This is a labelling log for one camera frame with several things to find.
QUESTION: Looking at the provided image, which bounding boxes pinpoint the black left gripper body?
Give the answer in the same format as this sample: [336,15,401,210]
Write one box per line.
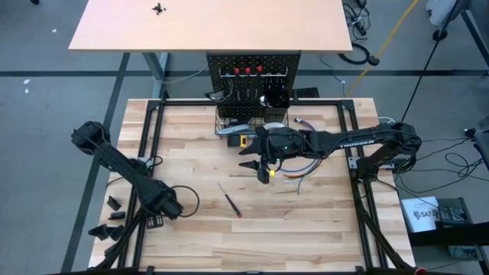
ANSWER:
[146,215,165,230]

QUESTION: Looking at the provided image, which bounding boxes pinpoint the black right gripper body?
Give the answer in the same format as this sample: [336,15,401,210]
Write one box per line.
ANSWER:
[261,128,311,163]

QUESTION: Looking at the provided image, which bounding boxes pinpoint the yellow black tape measure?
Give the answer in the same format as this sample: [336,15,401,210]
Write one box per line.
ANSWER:
[227,134,248,149]

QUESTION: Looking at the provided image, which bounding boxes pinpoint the grey utility knife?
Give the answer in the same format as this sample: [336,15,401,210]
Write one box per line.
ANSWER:
[217,124,250,135]

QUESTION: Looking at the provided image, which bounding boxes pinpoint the black peg board bin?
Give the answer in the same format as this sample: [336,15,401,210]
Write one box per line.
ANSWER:
[262,89,290,124]

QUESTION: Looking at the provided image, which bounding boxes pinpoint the black perforated peg board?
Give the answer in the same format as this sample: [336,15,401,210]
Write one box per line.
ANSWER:
[206,50,302,118]

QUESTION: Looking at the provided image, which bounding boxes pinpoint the grey desk leg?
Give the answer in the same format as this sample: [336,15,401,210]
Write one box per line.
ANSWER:
[141,52,171,99]

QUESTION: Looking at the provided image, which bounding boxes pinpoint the light wood desk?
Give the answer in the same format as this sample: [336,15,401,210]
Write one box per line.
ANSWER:
[68,0,354,53]

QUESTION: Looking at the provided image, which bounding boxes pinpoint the white printed booklet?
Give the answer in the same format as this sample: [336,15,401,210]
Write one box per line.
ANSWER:
[400,196,441,234]

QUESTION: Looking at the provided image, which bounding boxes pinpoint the thin black slanted pole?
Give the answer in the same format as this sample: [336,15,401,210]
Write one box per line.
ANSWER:
[400,0,459,124]

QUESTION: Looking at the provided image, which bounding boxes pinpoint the black electronic device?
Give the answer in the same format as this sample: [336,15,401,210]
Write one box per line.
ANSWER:
[436,197,466,223]

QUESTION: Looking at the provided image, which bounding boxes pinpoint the black side cart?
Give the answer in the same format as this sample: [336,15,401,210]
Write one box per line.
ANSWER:
[404,196,489,263]

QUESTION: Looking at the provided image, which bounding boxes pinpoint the grey equipment case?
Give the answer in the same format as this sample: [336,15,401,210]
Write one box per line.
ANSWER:
[464,114,489,171]

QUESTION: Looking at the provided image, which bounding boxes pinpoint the white cloth bundle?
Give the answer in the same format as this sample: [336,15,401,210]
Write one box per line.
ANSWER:
[425,0,461,27]

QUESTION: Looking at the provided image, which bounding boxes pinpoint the black wire basket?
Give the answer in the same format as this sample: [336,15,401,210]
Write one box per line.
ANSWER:
[214,106,290,141]

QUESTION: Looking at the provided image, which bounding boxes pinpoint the silver peg board hook rail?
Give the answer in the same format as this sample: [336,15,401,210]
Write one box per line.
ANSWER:
[218,67,290,79]

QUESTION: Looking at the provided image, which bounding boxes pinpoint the black aluminium table frame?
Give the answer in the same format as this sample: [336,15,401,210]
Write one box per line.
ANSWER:
[89,98,417,275]

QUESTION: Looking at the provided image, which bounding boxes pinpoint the black cable tangle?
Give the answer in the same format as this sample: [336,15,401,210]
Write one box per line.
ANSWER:
[341,0,371,39]

